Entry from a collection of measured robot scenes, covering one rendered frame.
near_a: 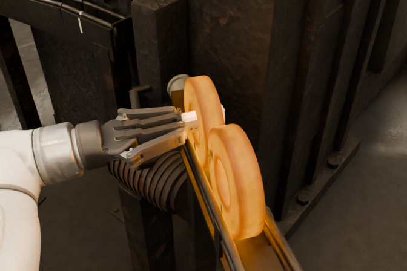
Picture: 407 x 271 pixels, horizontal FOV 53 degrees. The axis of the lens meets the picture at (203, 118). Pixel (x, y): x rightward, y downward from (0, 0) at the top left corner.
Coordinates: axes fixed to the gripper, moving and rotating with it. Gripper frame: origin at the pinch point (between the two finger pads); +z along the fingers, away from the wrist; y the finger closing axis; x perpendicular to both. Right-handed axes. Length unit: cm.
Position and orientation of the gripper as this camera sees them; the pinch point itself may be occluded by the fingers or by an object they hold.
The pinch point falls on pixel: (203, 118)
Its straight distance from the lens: 68.0
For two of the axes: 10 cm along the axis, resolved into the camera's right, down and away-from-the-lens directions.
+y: 2.6, 6.0, -7.6
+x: -0.8, -7.7, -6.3
